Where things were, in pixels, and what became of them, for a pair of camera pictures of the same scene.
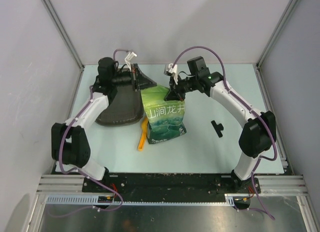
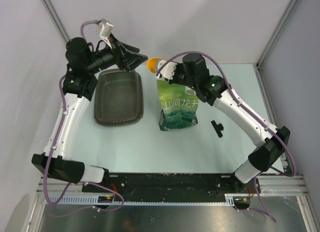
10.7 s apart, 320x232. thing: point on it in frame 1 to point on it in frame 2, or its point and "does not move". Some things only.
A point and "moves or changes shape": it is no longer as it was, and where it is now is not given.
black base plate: x=235 y=190 does not move
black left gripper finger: x=146 y=85 to x=133 y=60
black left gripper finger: x=143 y=80 to x=129 y=48
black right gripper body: x=185 y=85 to x=179 y=77
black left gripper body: x=126 y=78 to x=108 y=57
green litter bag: x=166 y=118 moves or changes shape
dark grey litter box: x=127 y=108 does not move
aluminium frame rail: x=270 y=184 does not move
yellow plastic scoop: x=145 y=123 to x=152 y=64
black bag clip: x=218 y=128 does not move
